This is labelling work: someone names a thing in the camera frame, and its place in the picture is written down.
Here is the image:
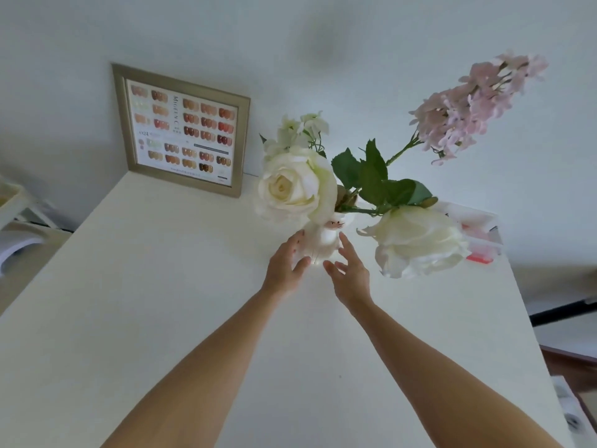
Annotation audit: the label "person's left hand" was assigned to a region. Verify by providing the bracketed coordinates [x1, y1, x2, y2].
[262, 230, 312, 299]

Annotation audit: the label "person's right hand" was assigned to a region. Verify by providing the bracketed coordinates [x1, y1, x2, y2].
[323, 232, 375, 314]

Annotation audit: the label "white cat-shaped vase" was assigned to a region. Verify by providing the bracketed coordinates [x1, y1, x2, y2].
[302, 211, 356, 266]

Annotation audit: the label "person's left forearm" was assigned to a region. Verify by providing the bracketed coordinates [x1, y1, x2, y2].
[100, 288, 292, 448]

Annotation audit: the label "person's right forearm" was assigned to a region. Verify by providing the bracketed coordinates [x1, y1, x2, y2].
[347, 301, 565, 448]

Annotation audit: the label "white artificial rose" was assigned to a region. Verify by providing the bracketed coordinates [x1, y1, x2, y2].
[254, 147, 339, 227]
[357, 205, 472, 279]

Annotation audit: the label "green artificial leaves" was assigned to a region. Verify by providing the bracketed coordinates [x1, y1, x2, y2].
[330, 139, 439, 216]

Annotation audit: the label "small white blossom sprig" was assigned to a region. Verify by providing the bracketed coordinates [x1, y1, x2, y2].
[259, 111, 330, 158]

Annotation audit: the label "white box with pink items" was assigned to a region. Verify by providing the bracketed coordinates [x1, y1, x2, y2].
[436, 200, 505, 264]

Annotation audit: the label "framed nail colour chart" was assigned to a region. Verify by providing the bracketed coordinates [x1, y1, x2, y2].
[111, 63, 252, 199]

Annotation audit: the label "pink lilac flower stem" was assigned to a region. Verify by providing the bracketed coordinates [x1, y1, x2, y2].
[385, 50, 550, 167]

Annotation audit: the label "black bar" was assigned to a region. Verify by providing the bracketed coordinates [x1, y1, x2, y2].
[528, 297, 597, 328]

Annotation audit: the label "dark brown furniture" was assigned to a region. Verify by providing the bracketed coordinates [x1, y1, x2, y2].
[540, 344, 597, 406]

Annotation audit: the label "white appliance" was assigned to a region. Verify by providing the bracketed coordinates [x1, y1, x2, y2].
[550, 375, 597, 435]

